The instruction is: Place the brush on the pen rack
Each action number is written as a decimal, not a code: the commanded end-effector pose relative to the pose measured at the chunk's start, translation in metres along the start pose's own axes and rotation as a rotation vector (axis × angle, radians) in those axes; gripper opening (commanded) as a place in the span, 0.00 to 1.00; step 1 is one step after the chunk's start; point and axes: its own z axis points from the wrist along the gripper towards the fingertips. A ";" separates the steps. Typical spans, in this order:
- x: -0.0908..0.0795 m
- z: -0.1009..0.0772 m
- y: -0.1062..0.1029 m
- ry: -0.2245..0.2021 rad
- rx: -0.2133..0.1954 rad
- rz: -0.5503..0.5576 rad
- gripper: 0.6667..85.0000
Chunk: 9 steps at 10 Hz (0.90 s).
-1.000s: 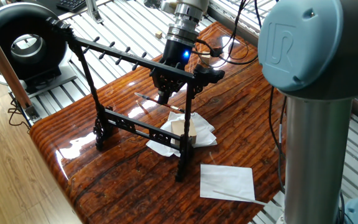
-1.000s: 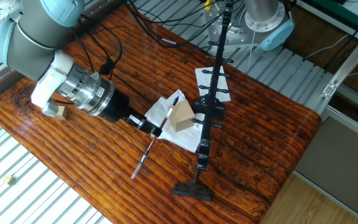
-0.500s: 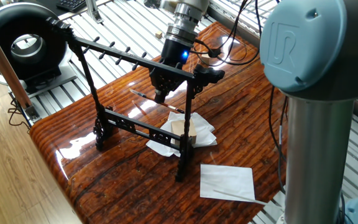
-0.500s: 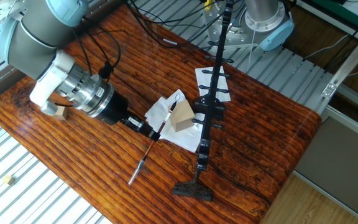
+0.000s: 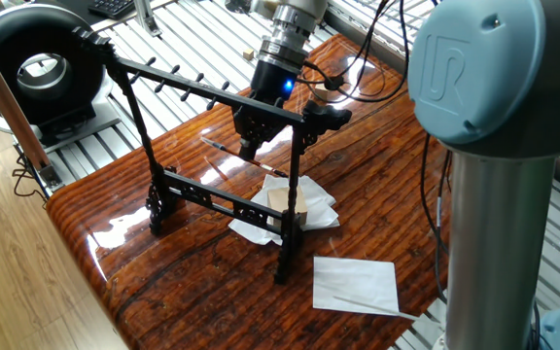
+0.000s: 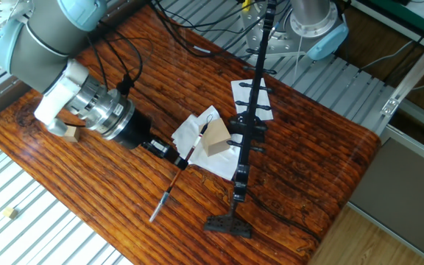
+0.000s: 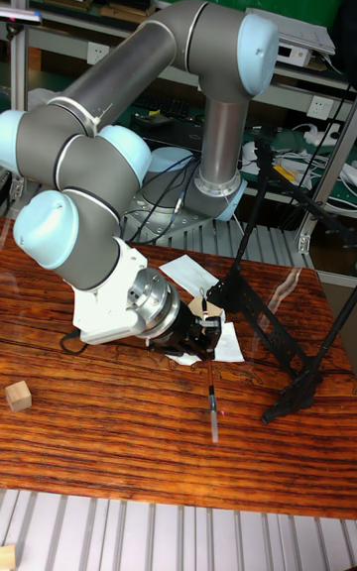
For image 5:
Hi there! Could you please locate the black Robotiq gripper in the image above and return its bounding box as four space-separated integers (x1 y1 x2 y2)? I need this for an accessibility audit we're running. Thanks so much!
232 52 306 162

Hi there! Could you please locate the brown calligraphy brush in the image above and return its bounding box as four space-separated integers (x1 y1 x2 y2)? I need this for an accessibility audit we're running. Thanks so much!
199 136 289 179

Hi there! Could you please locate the large light wooden block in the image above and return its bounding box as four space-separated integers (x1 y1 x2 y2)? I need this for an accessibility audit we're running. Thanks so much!
266 186 309 228

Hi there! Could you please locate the crumpled white tissue pile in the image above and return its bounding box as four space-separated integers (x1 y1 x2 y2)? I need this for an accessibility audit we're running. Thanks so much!
227 173 341 247

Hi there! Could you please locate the flat white paper sheet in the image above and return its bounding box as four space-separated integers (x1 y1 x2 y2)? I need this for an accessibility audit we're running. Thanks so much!
312 256 401 317

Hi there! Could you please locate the black keyboard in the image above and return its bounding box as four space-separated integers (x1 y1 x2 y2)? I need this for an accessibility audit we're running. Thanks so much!
87 0 138 20

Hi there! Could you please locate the black round fan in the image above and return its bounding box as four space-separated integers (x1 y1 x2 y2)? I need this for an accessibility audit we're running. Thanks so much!
0 3 116 147

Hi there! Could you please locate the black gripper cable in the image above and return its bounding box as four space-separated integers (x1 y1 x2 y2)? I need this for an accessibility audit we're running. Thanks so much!
298 0 410 104

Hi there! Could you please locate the white cable tie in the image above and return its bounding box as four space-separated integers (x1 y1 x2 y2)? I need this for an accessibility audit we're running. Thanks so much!
332 291 439 325

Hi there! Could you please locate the thin black floor cable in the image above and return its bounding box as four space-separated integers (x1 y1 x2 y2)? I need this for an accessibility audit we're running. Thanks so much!
11 155 48 200

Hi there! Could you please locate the brown wooden post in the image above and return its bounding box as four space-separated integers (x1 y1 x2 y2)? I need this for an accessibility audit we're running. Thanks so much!
0 21 65 191

